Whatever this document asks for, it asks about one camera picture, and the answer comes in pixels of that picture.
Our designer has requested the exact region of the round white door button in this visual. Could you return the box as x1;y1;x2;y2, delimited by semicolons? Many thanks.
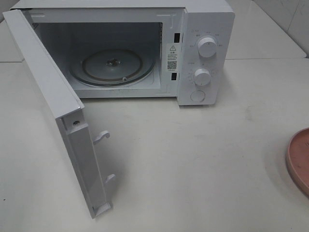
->
190;90;206;102

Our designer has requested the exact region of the white microwave knob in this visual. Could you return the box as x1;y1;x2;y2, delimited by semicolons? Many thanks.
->
194;69;211;86
197;36;218;58

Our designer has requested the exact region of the pink round plate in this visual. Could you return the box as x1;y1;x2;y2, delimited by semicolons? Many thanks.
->
286;128;309;197

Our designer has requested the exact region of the glass microwave turntable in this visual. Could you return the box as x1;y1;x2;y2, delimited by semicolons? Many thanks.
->
70;49;155;87

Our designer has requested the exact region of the white warning label sticker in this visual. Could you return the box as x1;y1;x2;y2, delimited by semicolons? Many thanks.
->
166;43;180;72

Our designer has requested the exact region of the white microwave oven body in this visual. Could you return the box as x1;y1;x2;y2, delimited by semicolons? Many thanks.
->
9;0;235;105

